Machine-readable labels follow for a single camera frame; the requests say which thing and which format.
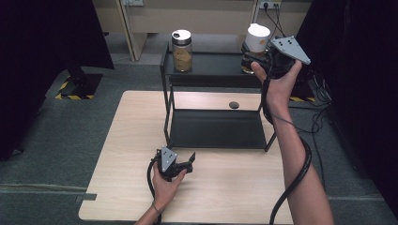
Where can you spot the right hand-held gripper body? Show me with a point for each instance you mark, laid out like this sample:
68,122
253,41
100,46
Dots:
281,56

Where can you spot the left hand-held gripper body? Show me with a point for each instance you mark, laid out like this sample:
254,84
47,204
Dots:
169,162

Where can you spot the plastic jar with white lid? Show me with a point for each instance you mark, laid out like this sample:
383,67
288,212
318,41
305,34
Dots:
257,39

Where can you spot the black metal two-tier rack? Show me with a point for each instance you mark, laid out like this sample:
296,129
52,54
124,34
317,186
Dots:
219,128

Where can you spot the glass jar with silver lid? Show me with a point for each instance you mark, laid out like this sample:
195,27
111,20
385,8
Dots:
182,53

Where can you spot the person's left hand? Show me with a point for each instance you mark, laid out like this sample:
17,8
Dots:
165,190

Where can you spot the person's right hand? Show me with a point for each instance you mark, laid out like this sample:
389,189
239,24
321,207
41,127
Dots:
278,89

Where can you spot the black stand base striped tape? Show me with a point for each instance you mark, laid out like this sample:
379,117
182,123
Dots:
79,86
305,92

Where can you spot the thin dark wrist band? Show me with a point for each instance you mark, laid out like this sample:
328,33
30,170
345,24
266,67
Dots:
156,208

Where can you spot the black round table grommet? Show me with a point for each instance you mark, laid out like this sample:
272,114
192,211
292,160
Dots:
234,105

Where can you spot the dark curtain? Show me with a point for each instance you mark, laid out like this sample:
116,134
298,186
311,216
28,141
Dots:
363,78
37,62

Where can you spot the grey floor tape strip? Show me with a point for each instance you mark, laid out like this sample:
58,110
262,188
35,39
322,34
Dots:
86,197

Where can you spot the white wall socket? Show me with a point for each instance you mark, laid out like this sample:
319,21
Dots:
269,3
134,2

